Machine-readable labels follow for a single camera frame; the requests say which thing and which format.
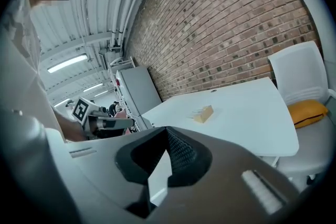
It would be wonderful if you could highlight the white chair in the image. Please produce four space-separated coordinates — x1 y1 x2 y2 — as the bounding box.
258 40 336 187

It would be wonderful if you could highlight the grey metal cabinet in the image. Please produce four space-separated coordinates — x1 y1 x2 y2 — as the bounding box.
115 65 163 130

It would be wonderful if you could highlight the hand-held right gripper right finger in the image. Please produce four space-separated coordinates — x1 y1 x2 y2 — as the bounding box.
148 125 302 224

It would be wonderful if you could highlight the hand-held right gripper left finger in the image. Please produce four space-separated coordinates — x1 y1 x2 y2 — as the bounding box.
66 125 169 220

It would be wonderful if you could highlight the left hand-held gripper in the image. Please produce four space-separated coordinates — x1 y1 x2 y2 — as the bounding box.
71 97 135 140

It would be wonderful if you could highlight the yellow cushion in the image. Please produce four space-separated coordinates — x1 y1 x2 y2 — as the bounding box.
287 99 329 129

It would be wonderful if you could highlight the person's left forearm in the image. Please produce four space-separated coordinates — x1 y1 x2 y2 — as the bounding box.
53 109 87 143

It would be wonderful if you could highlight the person's white shirt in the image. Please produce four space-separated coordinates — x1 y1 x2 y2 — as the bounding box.
0 0 67 144

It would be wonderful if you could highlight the wooden picture frame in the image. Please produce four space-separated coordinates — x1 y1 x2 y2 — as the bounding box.
192 104 215 124

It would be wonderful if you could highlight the long ceiling light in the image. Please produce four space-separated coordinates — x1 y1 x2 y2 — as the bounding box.
47 53 89 73
82 82 104 93

